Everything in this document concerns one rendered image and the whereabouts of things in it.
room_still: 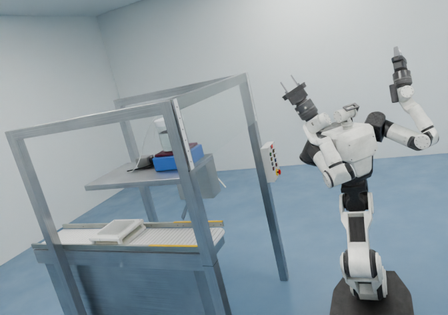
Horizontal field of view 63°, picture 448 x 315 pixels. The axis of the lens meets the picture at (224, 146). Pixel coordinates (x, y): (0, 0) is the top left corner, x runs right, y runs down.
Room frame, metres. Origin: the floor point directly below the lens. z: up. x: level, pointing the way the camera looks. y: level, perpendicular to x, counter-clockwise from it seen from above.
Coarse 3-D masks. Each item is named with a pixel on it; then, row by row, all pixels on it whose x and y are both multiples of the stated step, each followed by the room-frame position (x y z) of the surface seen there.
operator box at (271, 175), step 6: (270, 144) 2.56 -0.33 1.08; (264, 150) 2.50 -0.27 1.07; (270, 150) 2.52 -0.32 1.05; (264, 156) 2.50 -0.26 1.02; (276, 156) 2.61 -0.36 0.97; (264, 162) 2.51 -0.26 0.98; (270, 162) 2.49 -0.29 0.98; (276, 162) 2.59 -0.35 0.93; (264, 168) 2.51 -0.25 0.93; (270, 168) 2.49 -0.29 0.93; (276, 168) 2.57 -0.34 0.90; (270, 174) 2.49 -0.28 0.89; (270, 180) 2.50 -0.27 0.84
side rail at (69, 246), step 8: (40, 248) 2.28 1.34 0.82; (64, 248) 2.18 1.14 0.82; (72, 248) 2.15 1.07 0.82; (80, 248) 2.12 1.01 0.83; (88, 248) 2.09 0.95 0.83; (96, 248) 2.06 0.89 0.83; (104, 248) 2.03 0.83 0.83; (112, 248) 2.00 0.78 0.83; (120, 248) 1.97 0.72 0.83; (128, 248) 1.95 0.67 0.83; (136, 248) 1.92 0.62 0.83; (144, 248) 1.90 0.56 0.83; (152, 248) 1.87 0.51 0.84; (160, 248) 1.85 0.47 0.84; (168, 248) 1.82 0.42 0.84; (176, 248) 1.80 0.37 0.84; (184, 248) 1.78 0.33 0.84; (192, 248) 1.76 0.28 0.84
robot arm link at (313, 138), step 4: (304, 124) 1.70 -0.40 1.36; (304, 128) 1.68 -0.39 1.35; (308, 132) 1.67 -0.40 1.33; (308, 136) 1.66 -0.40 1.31; (312, 136) 1.66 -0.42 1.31; (316, 136) 1.69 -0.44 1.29; (328, 136) 1.62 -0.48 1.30; (312, 140) 1.65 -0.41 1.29; (316, 140) 1.63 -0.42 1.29; (320, 140) 1.62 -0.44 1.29; (324, 140) 1.61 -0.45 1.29; (328, 140) 1.61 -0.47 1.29; (316, 144) 1.63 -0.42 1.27; (320, 144) 1.62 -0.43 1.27
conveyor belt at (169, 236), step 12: (156, 228) 2.18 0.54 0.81; (168, 228) 2.14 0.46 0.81; (180, 228) 2.10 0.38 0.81; (192, 228) 2.06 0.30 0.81; (216, 228) 1.98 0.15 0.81; (60, 240) 2.35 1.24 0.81; (72, 240) 2.30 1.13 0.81; (84, 240) 2.26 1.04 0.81; (132, 240) 2.08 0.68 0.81; (144, 240) 2.04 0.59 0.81; (156, 240) 2.01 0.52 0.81; (168, 240) 1.97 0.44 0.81; (180, 240) 1.93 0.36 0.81; (192, 240) 1.90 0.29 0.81; (216, 240) 1.87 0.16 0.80
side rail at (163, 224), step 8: (64, 224) 2.55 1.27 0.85; (72, 224) 2.51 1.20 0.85; (80, 224) 2.48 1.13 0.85; (88, 224) 2.44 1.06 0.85; (96, 224) 2.41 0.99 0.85; (104, 224) 2.38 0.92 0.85; (144, 224) 2.22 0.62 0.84; (152, 224) 2.20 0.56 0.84; (160, 224) 2.17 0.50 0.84; (168, 224) 2.14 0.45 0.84; (176, 224) 2.12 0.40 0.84; (184, 224) 2.09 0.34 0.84; (216, 224) 1.99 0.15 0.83
